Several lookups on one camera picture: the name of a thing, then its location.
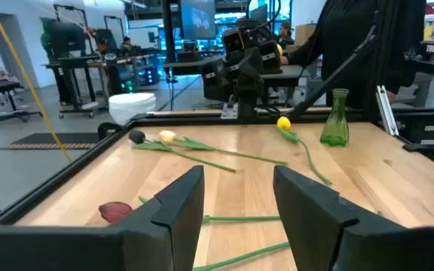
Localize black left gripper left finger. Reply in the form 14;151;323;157
109;164;206;271

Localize yellow hanging strap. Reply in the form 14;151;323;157
0;0;73;163

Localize black workstation desk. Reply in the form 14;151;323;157
42;54;102;120

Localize large dark display screen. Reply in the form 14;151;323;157
180;0;217;41

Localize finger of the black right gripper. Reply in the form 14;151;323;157
257;38;283;75
201;59;228;103

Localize black control box white labels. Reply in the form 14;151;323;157
392;111;434;163

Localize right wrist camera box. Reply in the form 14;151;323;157
222;29;246;54

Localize black vertical post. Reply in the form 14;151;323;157
161;0;177;64

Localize silver arm base bracket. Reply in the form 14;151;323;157
220;101;240;120

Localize black computer green lights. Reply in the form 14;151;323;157
118;69;139;94

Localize cream artificial tulip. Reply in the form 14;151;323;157
158;129;289;166
192;242;290;271

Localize black side desk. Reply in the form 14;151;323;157
163;56;313;88

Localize black rig upright post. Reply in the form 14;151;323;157
362;0;388;123

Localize black striped-edge floor mat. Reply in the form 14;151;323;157
6;131;101;151

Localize black monitor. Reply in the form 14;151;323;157
48;20;87;58

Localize green glass vase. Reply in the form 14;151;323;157
319;87;350;148

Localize white plastic bucket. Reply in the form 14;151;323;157
108;92;157;126

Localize person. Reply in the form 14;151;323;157
276;20;296;50
39;17;59;63
280;0;427;111
118;35;139;57

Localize black office chair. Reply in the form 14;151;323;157
0;52;44;126

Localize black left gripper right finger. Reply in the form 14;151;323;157
272;164;406;271

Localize silver aluminium bracket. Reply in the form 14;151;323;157
374;84;400;137

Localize red artificial tulip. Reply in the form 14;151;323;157
97;195;281;224

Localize cardboard box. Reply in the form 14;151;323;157
294;23;318;48

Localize black diagonal rig brace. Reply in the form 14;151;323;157
290;24;377;118

